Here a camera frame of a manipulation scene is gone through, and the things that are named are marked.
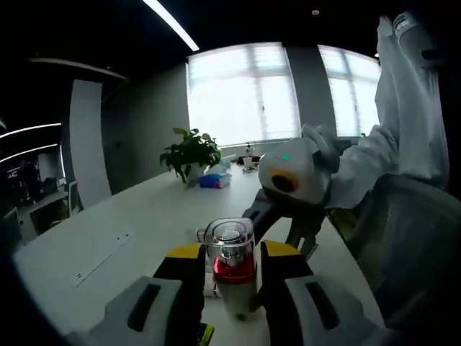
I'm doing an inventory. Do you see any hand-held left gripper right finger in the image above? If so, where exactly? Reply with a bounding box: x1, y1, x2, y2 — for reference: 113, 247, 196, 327
259, 239, 390, 346

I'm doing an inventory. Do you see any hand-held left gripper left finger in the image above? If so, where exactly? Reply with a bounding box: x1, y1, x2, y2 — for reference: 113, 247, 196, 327
63, 241, 208, 346

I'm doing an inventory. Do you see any red collar skincare bottle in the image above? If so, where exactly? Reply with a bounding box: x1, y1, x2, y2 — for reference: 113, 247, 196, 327
202, 216, 259, 321

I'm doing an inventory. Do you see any small tabletop clutter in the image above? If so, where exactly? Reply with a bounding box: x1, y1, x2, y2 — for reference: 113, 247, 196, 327
236, 142, 266, 174

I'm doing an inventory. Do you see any blue tissue pack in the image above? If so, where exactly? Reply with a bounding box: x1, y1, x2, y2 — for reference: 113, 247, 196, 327
199, 171, 233, 190

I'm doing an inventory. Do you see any window with blinds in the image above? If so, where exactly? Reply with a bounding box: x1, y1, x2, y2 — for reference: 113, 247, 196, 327
316, 45, 382, 138
187, 42, 302, 147

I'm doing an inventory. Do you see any potted green plant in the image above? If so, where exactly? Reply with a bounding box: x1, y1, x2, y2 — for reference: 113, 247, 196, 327
159, 127, 223, 185

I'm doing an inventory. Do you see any white mesh office chair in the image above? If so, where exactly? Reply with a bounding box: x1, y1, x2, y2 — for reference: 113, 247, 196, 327
338, 174, 461, 325

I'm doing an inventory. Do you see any person's white jacket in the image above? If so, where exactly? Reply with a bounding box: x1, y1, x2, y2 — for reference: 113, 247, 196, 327
374, 9, 451, 190

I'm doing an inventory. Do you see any ceiling light strip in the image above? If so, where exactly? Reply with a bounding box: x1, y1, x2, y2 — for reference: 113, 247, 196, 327
0, 143, 59, 163
142, 0, 200, 50
0, 122, 63, 140

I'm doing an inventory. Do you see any table cable cover flap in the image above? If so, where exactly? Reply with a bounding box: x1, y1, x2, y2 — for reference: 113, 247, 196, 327
73, 230, 136, 289

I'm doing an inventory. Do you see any white ceiling rail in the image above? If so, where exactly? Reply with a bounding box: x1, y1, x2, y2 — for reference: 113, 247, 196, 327
28, 57, 127, 81

